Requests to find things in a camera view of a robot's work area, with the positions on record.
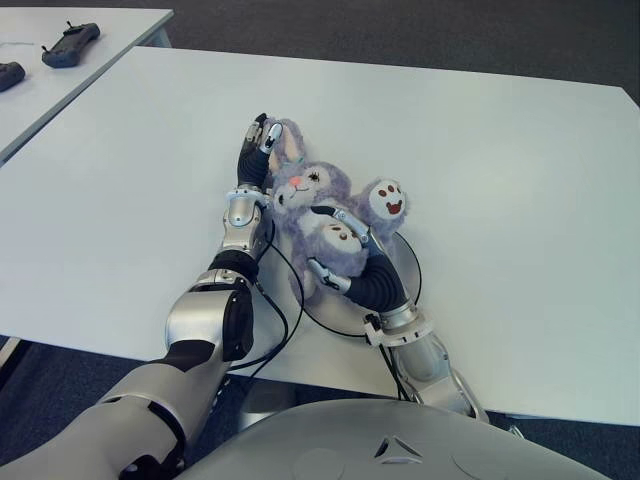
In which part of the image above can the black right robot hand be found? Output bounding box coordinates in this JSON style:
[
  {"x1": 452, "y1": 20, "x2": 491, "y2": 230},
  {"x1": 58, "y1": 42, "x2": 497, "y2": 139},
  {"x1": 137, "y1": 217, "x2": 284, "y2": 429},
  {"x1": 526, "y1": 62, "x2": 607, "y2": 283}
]
[{"x1": 307, "y1": 204, "x2": 416, "y2": 319}]

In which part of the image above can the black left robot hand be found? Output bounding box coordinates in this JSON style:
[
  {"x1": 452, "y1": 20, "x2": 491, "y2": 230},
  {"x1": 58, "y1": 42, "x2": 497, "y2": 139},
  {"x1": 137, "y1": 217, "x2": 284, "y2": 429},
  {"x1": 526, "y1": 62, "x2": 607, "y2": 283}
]
[{"x1": 234, "y1": 112, "x2": 285, "y2": 190}]

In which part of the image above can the purple plush bunny doll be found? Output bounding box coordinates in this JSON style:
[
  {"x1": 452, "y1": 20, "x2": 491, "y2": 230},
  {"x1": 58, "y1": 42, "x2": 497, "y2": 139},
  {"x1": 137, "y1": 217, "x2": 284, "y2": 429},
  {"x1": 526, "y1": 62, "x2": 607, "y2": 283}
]
[{"x1": 264, "y1": 118, "x2": 414, "y2": 304}]

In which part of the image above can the white plate black rim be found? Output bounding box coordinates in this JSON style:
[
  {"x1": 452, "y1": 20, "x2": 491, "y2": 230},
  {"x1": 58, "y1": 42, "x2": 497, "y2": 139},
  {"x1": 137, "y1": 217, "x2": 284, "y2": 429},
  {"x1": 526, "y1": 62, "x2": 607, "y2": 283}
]
[{"x1": 299, "y1": 232, "x2": 425, "y2": 337}]

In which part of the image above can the grey robot torso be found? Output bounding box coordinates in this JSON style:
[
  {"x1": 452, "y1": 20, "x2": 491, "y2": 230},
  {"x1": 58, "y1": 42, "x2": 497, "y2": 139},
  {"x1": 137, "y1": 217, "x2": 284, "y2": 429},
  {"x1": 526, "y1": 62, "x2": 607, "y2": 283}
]
[{"x1": 184, "y1": 397, "x2": 621, "y2": 480}]

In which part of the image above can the white side table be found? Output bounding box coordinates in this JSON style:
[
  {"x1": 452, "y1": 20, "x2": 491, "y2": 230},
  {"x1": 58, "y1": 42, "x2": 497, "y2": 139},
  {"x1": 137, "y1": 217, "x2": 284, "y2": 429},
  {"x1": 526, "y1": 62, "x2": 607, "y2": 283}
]
[{"x1": 0, "y1": 8, "x2": 175, "y2": 164}]

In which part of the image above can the black remote controller with antennas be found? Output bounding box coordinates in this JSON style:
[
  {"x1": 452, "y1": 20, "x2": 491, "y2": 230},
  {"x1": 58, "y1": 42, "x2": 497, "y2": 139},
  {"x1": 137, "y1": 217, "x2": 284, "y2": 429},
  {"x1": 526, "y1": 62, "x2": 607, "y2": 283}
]
[{"x1": 40, "y1": 20, "x2": 102, "y2": 69}]

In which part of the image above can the dark handheld device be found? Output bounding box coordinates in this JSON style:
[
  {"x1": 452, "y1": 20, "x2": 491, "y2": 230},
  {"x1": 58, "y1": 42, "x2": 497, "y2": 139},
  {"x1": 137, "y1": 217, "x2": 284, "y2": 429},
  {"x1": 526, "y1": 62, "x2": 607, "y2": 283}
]
[{"x1": 0, "y1": 60, "x2": 27, "y2": 92}]

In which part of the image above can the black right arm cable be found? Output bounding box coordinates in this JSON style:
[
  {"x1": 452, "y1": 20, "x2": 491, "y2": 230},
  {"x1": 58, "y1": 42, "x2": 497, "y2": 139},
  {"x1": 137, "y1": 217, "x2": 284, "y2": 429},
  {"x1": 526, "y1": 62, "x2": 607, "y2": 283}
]
[{"x1": 377, "y1": 342, "x2": 409, "y2": 401}]

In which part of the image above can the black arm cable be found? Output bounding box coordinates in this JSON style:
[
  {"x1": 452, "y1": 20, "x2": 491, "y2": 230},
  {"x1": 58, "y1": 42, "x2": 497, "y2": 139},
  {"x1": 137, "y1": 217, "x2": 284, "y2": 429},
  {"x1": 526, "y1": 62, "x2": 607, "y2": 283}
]
[
  {"x1": 377, "y1": 342, "x2": 409, "y2": 401},
  {"x1": 227, "y1": 214, "x2": 309, "y2": 374}
]

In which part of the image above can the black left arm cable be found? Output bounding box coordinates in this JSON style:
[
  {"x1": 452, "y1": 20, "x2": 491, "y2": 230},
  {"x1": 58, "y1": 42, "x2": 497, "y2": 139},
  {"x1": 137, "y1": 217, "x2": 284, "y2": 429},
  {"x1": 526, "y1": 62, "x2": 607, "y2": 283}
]
[{"x1": 227, "y1": 214, "x2": 309, "y2": 374}]

